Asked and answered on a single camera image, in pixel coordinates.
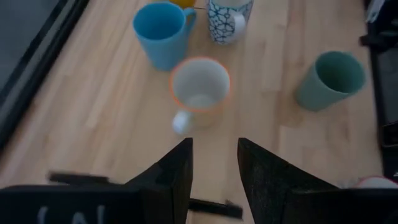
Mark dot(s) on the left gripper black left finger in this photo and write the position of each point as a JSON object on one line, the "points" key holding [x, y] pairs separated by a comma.
{"points": [[174, 186]]}

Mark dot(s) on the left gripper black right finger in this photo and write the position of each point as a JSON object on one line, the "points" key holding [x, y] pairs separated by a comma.
{"points": [[264, 193]]}

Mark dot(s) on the faceted green mug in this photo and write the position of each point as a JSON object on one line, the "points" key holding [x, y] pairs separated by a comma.
{"points": [[314, 93]]}

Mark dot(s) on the white mug red swirl pattern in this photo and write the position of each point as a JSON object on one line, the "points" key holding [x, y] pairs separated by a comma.
{"points": [[199, 77]]}

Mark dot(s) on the grey diamond mug red rim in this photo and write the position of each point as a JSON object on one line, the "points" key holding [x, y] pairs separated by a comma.
{"points": [[376, 183]]}

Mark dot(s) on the plain blue mug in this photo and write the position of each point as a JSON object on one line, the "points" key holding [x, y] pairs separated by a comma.
{"points": [[161, 46]]}

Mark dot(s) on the white mug blue pattern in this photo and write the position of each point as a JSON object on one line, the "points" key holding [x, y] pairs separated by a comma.
{"points": [[222, 28]]}

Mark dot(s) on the plain orange mug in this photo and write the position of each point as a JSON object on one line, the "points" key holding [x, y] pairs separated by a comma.
{"points": [[183, 2]]}

